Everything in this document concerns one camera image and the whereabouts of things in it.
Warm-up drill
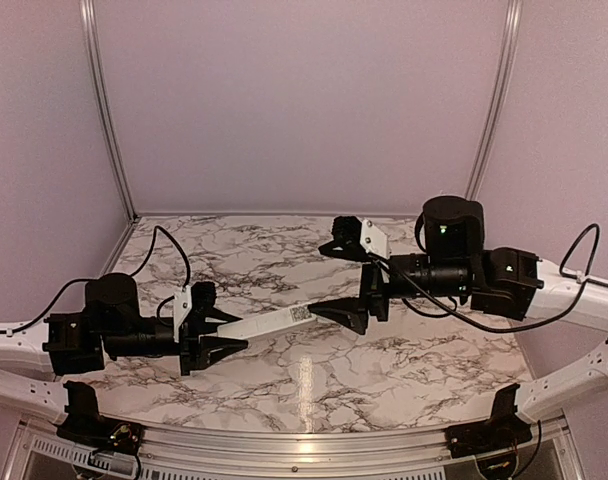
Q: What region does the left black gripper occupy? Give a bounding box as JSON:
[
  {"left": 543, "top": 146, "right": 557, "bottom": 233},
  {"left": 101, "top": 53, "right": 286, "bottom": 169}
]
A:
[{"left": 102, "top": 306, "right": 248, "bottom": 376}]

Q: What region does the right aluminium frame post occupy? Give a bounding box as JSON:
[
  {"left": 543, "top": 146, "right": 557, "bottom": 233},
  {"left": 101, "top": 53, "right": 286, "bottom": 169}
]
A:
[{"left": 464, "top": 0, "right": 523, "bottom": 201}]

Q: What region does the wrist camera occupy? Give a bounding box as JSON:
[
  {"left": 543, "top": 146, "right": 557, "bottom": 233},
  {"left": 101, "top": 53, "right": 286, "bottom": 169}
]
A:
[
  {"left": 331, "top": 216, "right": 391, "bottom": 260},
  {"left": 172, "top": 281, "right": 216, "bottom": 334}
]

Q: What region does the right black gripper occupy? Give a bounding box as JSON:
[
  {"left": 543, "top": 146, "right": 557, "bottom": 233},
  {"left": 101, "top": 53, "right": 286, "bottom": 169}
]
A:
[{"left": 308, "top": 253, "right": 472, "bottom": 336}]

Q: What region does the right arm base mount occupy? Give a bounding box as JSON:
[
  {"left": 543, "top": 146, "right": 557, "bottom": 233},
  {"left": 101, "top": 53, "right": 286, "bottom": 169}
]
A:
[{"left": 445, "top": 384, "right": 533, "bottom": 458}]

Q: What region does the aluminium frame post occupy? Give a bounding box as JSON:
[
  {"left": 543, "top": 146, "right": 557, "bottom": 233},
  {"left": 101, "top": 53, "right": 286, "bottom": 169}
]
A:
[
  {"left": 464, "top": 0, "right": 523, "bottom": 201},
  {"left": 79, "top": 0, "right": 138, "bottom": 224}
]

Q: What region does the front aluminium rail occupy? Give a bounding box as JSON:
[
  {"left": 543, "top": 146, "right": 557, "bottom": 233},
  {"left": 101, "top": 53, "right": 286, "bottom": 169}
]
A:
[{"left": 3, "top": 408, "right": 585, "bottom": 480}]

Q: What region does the white remote control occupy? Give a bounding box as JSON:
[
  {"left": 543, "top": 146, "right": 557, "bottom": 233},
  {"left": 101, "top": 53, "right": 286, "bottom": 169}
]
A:
[{"left": 216, "top": 304, "right": 317, "bottom": 340}]

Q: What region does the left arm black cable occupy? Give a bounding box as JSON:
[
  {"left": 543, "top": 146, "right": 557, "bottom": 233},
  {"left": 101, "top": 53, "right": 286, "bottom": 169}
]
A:
[{"left": 0, "top": 225, "right": 193, "bottom": 336}]

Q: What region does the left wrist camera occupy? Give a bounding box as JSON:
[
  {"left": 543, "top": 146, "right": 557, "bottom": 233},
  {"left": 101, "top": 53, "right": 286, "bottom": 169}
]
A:
[{"left": 172, "top": 281, "right": 216, "bottom": 334}]

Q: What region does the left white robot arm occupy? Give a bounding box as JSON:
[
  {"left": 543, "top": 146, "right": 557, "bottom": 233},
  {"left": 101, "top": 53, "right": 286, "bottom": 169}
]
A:
[{"left": 0, "top": 273, "right": 248, "bottom": 445}]

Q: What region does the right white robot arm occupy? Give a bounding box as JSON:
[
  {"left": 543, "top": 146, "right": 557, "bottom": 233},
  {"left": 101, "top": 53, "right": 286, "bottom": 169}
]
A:
[{"left": 308, "top": 195, "right": 608, "bottom": 448}]

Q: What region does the left aluminium frame post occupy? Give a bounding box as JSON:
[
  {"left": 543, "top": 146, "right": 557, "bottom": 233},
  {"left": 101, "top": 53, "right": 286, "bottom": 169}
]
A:
[{"left": 79, "top": 0, "right": 138, "bottom": 224}]

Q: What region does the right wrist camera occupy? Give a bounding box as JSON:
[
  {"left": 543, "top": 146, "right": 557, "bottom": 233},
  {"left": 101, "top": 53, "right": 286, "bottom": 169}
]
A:
[{"left": 331, "top": 216, "right": 391, "bottom": 260}]

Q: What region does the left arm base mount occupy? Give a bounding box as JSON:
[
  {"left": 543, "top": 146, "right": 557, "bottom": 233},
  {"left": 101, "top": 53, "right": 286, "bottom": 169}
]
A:
[{"left": 57, "top": 381, "right": 144, "bottom": 456}]

